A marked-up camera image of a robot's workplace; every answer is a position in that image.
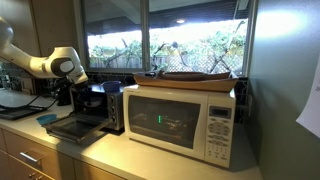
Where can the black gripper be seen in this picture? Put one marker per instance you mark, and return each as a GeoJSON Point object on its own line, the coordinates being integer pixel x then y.
{"type": "Point", "coordinates": [80, 91]}

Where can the purple plastic bowl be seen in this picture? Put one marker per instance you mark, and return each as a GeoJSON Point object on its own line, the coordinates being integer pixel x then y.
{"type": "Point", "coordinates": [94, 102]}

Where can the blue plastic bowl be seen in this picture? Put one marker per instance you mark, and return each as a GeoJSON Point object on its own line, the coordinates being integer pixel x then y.
{"type": "Point", "coordinates": [111, 86]}

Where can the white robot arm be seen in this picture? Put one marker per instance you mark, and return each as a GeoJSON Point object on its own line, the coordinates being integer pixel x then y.
{"type": "Point", "coordinates": [53, 65]}

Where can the small blue bowl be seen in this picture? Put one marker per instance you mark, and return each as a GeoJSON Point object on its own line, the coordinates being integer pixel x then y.
{"type": "Point", "coordinates": [46, 119]}

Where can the white microwave oven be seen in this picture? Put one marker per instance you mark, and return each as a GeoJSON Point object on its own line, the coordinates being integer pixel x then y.
{"type": "Point", "coordinates": [173, 123]}

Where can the dark wooden bowl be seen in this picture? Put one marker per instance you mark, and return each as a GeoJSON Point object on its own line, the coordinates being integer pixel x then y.
{"type": "Point", "coordinates": [190, 76]}

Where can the black coffee maker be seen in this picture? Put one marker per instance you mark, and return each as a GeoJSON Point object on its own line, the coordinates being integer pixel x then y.
{"type": "Point", "coordinates": [63, 95]}

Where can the black silver toaster oven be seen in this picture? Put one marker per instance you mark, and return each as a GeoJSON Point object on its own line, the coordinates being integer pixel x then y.
{"type": "Point", "coordinates": [100, 113]}

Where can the wooden cutting boards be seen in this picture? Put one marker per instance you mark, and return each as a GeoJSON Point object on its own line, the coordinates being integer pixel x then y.
{"type": "Point", "coordinates": [28, 87]}

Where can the black baking tray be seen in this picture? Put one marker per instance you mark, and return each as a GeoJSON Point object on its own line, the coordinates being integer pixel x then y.
{"type": "Point", "coordinates": [18, 111]}

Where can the light wooden tray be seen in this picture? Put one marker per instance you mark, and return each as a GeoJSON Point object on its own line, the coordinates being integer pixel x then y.
{"type": "Point", "coordinates": [186, 85]}

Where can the round ceiling light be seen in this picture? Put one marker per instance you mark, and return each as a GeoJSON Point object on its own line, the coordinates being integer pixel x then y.
{"type": "Point", "coordinates": [180, 21]}

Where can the white paper sheet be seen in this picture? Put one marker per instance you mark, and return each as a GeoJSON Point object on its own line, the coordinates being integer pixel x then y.
{"type": "Point", "coordinates": [313, 106]}

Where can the grey window frame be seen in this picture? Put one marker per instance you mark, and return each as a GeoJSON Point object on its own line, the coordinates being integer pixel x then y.
{"type": "Point", "coordinates": [144, 35]}

